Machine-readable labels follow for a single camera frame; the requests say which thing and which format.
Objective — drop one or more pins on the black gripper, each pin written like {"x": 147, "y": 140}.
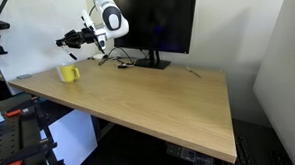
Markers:
{"x": 75, "y": 39}

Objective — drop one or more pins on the yellow mug white inside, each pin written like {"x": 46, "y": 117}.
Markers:
{"x": 68, "y": 73}

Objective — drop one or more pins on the black white marker pen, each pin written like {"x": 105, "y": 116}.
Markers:
{"x": 70, "y": 54}

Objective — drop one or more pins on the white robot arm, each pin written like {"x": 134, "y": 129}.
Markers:
{"x": 113, "y": 25}

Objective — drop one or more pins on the white power strip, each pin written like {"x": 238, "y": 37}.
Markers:
{"x": 100, "y": 56}

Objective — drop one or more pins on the small grey block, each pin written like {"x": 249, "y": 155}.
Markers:
{"x": 24, "y": 76}

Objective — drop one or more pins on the black computer monitor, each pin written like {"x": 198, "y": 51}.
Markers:
{"x": 155, "y": 26}

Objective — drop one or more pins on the black perforated equipment cart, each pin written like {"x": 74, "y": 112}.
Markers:
{"x": 25, "y": 138}

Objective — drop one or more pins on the grey pen on desk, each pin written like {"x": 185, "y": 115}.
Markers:
{"x": 192, "y": 71}

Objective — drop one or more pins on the desk height control panel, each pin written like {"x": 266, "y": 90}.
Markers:
{"x": 188, "y": 154}

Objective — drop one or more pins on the black keyboard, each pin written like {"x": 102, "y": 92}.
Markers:
{"x": 241, "y": 160}

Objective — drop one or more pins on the white partition panel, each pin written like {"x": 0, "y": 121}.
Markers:
{"x": 275, "y": 82}

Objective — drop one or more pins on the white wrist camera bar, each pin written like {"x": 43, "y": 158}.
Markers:
{"x": 99, "y": 31}

